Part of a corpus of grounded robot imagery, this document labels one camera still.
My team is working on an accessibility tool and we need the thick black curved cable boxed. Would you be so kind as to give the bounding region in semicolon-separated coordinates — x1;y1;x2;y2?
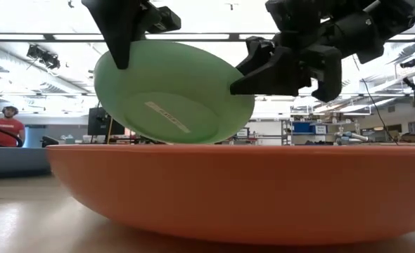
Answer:
0;119;24;148

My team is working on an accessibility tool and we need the thin yellow cable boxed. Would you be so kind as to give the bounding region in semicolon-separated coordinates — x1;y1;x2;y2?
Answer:
106;117;114;145

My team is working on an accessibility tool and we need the large orange plastic plate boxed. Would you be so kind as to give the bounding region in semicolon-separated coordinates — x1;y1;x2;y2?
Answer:
46;143;415;246

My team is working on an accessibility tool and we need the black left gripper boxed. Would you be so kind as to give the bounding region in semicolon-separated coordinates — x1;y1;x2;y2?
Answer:
82;0;182;70

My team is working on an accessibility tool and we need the small black object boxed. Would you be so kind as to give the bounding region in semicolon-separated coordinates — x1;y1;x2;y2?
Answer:
41;136;60;148

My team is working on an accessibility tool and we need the metal shelf rack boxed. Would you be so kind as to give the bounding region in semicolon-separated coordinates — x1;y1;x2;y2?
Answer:
281;118;335;145

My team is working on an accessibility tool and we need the large green plastic plate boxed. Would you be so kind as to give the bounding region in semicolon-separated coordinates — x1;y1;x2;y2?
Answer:
93;39;256;145

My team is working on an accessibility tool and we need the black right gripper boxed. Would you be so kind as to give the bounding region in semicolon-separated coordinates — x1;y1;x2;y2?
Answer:
229;24;343;103

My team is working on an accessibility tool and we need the black computer monitor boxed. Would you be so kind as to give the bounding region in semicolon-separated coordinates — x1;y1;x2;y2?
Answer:
87;107;126;136

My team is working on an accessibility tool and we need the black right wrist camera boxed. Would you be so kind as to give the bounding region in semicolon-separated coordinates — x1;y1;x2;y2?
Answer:
265;0;330;34

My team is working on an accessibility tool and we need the dark horizontal overhead beam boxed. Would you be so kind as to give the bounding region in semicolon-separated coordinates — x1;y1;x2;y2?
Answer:
0;32;415;43

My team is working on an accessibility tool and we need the person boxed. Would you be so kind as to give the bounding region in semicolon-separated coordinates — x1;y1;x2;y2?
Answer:
0;105;26;148

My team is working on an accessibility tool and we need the thin black cable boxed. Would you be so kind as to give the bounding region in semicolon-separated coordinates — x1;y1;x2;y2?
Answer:
351;54;400;145

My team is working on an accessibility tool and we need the blue storage bin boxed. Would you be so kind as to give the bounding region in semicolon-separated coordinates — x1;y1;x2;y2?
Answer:
293;122;312;134

